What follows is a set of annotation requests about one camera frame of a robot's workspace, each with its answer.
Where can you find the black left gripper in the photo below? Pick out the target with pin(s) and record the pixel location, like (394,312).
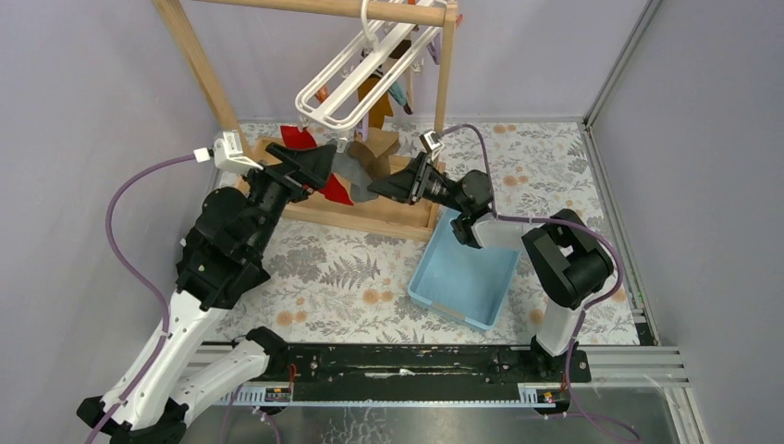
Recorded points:
(287,178)

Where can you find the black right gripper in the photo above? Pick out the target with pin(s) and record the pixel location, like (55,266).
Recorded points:
(409,185)

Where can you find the grey sock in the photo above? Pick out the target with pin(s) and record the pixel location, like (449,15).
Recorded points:
(350,168)

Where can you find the mustard yellow sock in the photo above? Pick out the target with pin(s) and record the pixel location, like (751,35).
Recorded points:
(381,108)

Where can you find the white plastic clip hanger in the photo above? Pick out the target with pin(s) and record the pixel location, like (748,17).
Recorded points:
(366,54)

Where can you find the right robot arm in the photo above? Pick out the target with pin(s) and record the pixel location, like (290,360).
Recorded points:
(572,262)

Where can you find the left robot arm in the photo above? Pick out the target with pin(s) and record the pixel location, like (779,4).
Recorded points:
(222,259)

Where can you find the teal clothes clip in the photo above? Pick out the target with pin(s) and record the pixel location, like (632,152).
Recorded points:
(398,94)

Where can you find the wooden clothes rack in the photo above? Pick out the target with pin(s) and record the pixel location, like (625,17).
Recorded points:
(380,216)

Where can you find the red sock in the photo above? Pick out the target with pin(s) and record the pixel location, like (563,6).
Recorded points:
(302,151)

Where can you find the light blue plastic basket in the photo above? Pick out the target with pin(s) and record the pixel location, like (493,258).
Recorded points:
(461,283)

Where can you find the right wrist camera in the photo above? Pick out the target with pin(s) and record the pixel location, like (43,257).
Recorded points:
(433,144)

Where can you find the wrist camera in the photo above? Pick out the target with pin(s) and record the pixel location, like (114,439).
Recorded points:
(433,144)
(227,154)

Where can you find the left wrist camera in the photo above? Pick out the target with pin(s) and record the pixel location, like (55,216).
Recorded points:
(227,154)

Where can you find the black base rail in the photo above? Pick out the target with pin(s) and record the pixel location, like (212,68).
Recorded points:
(421,373)

